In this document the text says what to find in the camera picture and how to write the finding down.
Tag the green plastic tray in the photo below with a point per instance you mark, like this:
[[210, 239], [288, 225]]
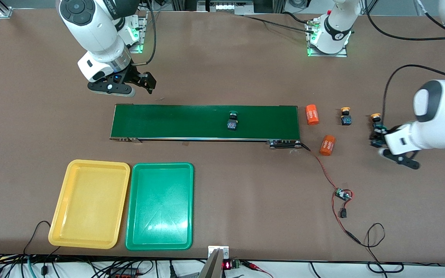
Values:
[[160, 224]]

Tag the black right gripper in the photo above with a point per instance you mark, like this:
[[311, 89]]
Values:
[[131, 75]]

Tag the red connector block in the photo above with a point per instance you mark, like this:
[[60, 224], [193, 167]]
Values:
[[124, 275]]

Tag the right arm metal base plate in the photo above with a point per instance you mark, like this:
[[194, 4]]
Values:
[[106, 51]]

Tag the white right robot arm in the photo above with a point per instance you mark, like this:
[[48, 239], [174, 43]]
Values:
[[95, 34]]

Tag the small green circuit board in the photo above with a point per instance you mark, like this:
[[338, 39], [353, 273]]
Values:
[[342, 194]]

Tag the grey metal camera mount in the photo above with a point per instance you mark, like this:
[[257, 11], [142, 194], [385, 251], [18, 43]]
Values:
[[213, 266]]

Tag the small black connector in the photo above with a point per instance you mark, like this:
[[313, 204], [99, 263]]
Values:
[[343, 213]]

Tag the yellow push button switch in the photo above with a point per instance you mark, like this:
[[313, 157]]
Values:
[[376, 115], [346, 120]]

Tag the green push button switch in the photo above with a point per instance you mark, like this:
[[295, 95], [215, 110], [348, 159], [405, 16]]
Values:
[[231, 124], [376, 144]]

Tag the red clip lead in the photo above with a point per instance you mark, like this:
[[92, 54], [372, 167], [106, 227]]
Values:
[[253, 265]]

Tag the metal frame with light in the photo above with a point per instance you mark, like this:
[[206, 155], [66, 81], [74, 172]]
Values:
[[226, 7]]

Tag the orange 4680 cylinder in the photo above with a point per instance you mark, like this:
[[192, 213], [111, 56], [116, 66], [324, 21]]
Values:
[[327, 145], [312, 114]]

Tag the green conveyor belt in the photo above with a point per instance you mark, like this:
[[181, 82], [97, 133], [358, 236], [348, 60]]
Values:
[[168, 121]]

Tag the aluminium profile bracket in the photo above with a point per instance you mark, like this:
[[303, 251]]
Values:
[[4, 11]]

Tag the yellow plastic tray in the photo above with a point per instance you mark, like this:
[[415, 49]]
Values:
[[91, 204]]

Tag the red digit display module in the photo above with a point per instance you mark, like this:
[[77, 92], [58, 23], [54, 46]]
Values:
[[227, 265]]

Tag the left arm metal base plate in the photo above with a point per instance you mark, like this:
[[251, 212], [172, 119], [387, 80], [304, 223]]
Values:
[[313, 54]]

